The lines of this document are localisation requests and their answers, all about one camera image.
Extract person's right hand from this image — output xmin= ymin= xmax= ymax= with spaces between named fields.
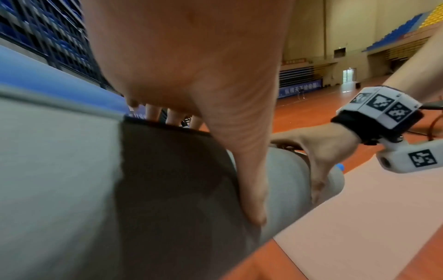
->
xmin=269 ymin=121 xmax=362 ymax=204

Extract person's left hand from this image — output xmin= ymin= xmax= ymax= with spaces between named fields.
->
xmin=80 ymin=0 xmax=295 ymax=226

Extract peach yoga mat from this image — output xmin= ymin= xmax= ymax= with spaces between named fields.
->
xmin=273 ymin=155 xmax=443 ymax=280

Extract green yoga mat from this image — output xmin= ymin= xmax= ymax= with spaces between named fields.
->
xmin=0 ymin=84 xmax=346 ymax=280

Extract person's right forearm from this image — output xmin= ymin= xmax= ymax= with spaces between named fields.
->
xmin=382 ymin=27 xmax=443 ymax=103

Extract black wristband with marker tags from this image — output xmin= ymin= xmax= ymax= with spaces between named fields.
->
xmin=330 ymin=85 xmax=425 ymax=146

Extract blue banner with white print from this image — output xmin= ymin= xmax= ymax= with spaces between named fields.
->
xmin=0 ymin=45 xmax=139 ymax=121

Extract distant spectator stand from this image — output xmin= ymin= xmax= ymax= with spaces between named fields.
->
xmin=361 ymin=4 xmax=443 ymax=60

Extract rows of blue stadium seats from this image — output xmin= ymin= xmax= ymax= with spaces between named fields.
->
xmin=0 ymin=0 xmax=120 ymax=95

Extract distant blue wall banner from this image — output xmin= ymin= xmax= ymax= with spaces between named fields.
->
xmin=278 ymin=79 xmax=324 ymax=100

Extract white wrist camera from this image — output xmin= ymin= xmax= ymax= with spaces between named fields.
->
xmin=375 ymin=139 xmax=443 ymax=174

